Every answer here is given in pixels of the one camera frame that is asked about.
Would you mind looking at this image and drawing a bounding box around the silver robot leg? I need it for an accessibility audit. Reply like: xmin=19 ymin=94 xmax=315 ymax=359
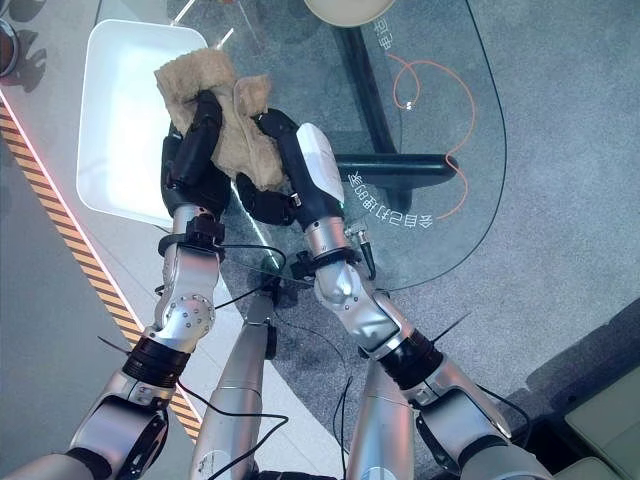
xmin=188 ymin=289 xmax=279 ymax=480
xmin=344 ymin=357 xmax=417 ymax=480

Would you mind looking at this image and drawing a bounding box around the orange cable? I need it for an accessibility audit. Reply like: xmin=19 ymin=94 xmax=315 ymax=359
xmin=387 ymin=53 xmax=477 ymax=219

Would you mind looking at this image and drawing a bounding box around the white plastic basket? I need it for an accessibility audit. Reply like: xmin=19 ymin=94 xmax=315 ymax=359
xmin=75 ymin=18 xmax=217 ymax=227

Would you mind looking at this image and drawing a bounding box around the silver left robot leg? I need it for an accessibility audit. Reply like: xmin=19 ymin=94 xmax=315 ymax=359
xmin=188 ymin=289 xmax=279 ymax=480

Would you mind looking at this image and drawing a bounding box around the yellow black hazard tape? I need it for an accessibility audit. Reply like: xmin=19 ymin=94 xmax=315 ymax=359
xmin=0 ymin=102 xmax=202 ymax=441

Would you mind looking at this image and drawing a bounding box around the dark sofa with cushion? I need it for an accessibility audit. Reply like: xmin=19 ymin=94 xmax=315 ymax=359
xmin=502 ymin=298 xmax=640 ymax=480

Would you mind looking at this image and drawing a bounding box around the silver right robot leg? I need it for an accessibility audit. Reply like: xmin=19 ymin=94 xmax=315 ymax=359
xmin=344 ymin=357 xmax=417 ymax=480

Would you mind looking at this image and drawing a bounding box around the beige fluffy cloth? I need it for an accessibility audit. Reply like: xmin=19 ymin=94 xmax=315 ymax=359
xmin=153 ymin=47 xmax=291 ymax=192

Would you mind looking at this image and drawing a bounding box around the round beige stool seat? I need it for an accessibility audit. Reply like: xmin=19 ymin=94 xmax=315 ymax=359
xmin=302 ymin=0 xmax=394 ymax=28

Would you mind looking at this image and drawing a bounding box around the black table base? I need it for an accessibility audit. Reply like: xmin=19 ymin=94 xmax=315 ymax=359
xmin=332 ymin=25 xmax=457 ymax=197

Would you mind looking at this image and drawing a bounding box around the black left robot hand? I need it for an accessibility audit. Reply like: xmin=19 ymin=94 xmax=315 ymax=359
xmin=160 ymin=89 xmax=232 ymax=220

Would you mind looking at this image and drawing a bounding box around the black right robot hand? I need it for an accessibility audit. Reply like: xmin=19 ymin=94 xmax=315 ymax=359
xmin=235 ymin=107 xmax=347 ymax=232

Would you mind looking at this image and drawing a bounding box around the dark round object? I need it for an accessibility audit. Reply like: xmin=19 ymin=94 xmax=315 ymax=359
xmin=0 ymin=19 xmax=21 ymax=79

